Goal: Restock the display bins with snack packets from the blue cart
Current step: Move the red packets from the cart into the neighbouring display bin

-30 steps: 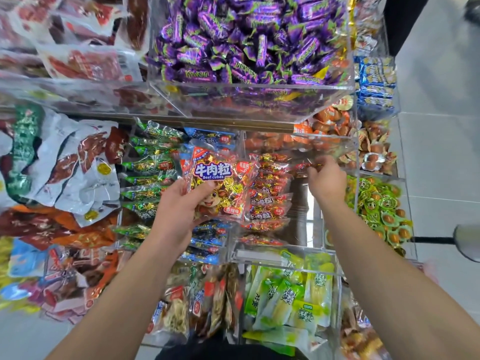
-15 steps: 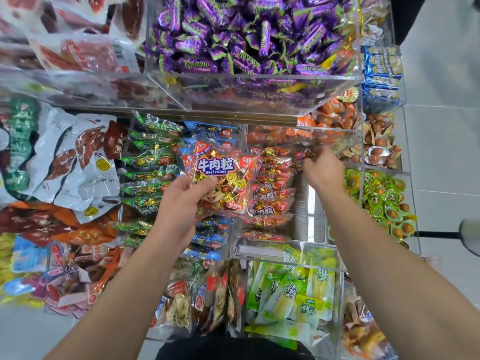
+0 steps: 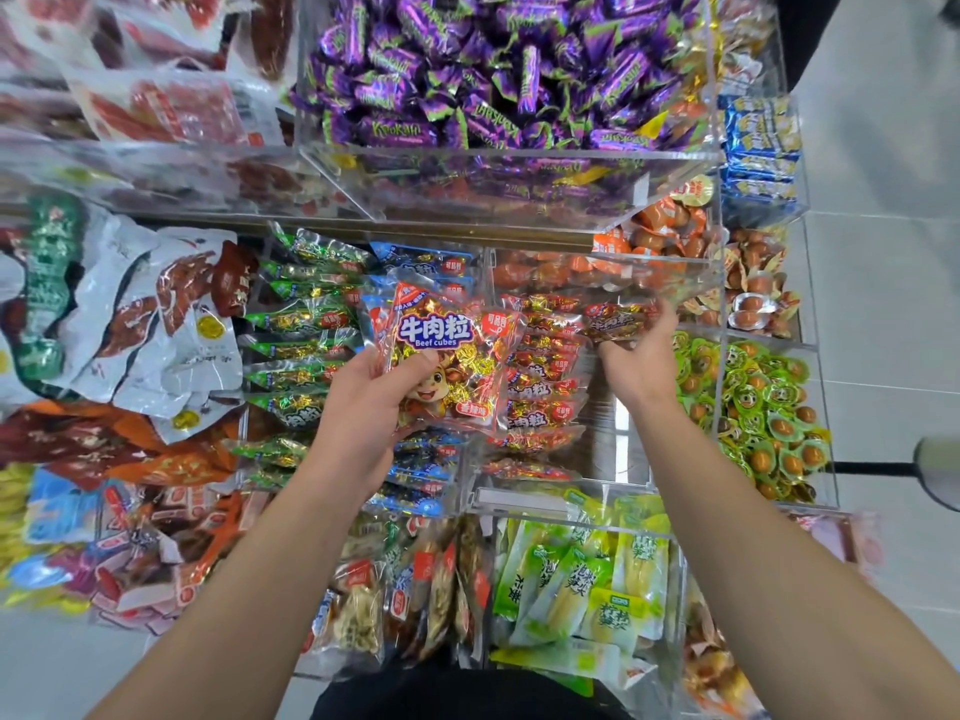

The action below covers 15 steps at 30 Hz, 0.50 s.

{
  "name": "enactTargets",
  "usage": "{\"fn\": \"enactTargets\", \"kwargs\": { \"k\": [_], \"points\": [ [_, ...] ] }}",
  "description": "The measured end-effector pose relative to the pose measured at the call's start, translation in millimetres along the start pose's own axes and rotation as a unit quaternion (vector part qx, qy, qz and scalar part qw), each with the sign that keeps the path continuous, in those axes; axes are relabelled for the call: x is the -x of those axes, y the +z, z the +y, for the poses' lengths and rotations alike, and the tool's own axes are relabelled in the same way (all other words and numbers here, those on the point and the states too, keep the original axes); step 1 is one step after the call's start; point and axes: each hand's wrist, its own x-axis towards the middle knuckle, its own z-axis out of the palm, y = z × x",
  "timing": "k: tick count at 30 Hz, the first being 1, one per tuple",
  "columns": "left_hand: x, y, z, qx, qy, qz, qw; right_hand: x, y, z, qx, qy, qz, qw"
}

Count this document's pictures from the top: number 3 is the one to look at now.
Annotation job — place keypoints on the person's right hand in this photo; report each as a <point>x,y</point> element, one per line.
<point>645,367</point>

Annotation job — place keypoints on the person's left hand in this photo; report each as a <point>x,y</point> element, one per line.
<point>360,424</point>

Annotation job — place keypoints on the clear acrylic snack shelves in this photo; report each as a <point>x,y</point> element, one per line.
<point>600,427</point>

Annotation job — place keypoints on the beef cube packets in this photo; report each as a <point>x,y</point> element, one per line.
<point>540,375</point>

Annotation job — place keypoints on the handful of red snack packets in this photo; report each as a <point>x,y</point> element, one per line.
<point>450,352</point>

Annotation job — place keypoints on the row of green beef packets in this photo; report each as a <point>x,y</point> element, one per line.
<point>300,315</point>

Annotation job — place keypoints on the row of blue beef packets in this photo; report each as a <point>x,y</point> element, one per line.
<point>428,262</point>

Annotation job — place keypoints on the person's left forearm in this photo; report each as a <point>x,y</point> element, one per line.
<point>240,607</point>

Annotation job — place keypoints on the person's right forearm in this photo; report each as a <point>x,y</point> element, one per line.
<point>810,577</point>

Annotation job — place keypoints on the person's black clothing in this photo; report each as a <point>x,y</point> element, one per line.
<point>465,694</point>

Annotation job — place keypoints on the pile of green egg packets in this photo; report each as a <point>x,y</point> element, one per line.
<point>758,420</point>

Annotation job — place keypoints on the pile of orange brown packets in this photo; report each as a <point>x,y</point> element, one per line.
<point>660,232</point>

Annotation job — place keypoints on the pile of beige packets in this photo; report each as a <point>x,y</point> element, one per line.
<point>390,585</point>

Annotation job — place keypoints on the pile of lime green packets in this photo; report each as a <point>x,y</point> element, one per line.
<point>578,577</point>

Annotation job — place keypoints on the pile of white meat packets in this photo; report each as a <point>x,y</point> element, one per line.
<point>150,315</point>

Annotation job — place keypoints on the pile of red brown packets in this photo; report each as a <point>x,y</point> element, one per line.
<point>150,547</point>

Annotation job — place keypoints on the black pole rod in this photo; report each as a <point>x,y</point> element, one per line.
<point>873,469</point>

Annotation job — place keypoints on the pile of blue orange packets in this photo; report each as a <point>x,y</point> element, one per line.
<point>758,142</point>

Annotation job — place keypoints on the pile of dark orange packets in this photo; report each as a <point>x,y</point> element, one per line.
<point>105,442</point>

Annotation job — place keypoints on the blue toy candy packet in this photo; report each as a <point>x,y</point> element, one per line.
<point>60,510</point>

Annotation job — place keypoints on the pile of purple candies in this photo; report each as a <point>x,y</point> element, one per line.
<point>495,67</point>

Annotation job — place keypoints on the green vacuum packet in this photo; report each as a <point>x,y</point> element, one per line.
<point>53,277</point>

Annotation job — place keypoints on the pile of yellow candies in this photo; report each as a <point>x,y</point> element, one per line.
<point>15,517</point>

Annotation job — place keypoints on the pile of red sausage packets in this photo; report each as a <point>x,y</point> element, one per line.
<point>150,97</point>

